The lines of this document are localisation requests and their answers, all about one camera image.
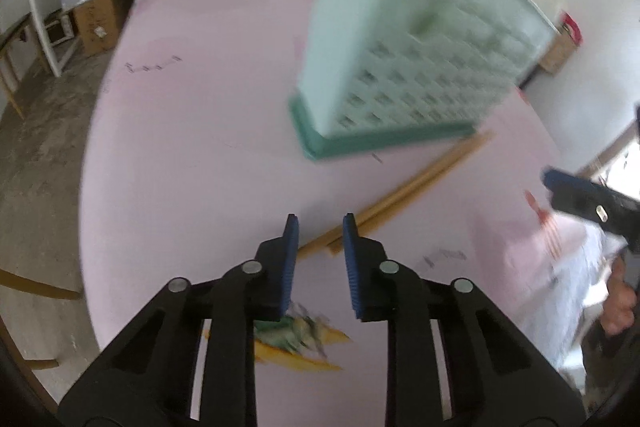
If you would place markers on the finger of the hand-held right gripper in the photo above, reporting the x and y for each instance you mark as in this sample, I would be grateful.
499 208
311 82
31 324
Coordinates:
585 199

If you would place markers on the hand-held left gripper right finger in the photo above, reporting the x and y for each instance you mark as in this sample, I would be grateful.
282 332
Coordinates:
350 257

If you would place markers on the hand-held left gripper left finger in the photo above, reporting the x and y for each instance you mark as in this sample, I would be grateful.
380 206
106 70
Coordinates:
290 257

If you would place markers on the bundle of wooden chopsticks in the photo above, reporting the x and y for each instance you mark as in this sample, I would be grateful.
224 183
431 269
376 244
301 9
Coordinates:
415 184

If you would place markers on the green star-hole utensil holder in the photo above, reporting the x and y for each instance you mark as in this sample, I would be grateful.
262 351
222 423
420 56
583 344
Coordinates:
380 32

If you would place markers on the person's right hand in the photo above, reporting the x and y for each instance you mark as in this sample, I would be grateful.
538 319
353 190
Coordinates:
617 307

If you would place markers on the open cardboard box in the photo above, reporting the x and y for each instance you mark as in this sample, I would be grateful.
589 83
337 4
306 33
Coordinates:
557 52

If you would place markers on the red packet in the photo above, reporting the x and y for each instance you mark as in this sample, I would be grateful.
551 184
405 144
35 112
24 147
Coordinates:
572 29

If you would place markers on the brown cardboard box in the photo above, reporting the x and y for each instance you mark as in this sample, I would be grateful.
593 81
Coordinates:
97 24

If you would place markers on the white framed box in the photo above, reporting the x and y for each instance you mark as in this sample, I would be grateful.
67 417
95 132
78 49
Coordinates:
57 29

